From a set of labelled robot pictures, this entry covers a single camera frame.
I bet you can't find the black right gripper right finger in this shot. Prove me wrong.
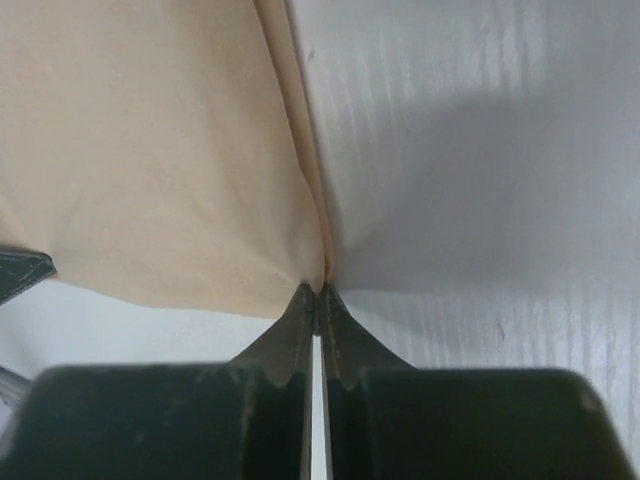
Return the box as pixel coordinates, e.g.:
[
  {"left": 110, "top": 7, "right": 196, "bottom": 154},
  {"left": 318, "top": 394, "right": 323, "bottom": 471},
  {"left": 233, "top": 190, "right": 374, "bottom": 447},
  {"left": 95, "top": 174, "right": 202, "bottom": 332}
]
[{"left": 318, "top": 285, "right": 635, "bottom": 479}]

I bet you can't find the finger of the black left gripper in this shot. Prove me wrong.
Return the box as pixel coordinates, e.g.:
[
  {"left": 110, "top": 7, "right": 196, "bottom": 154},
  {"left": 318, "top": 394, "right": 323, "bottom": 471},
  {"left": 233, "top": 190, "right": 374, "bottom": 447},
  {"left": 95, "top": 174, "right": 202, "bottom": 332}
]
[{"left": 0, "top": 246, "right": 56, "bottom": 304}]

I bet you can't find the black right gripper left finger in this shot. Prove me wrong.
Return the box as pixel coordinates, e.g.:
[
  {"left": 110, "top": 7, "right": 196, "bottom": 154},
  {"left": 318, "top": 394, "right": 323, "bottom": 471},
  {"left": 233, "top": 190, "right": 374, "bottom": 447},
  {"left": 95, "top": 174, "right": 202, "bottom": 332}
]
[{"left": 1, "top": 284, "right": 315, "bottom": 479}]

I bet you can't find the beige t shirt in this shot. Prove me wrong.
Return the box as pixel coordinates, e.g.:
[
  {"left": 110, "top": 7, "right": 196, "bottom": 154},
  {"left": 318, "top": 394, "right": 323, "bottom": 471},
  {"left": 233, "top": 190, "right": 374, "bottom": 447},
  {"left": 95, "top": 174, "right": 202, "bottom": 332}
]
[{"left": 1, "top": 1, "right": 332, "bottom": 318}]

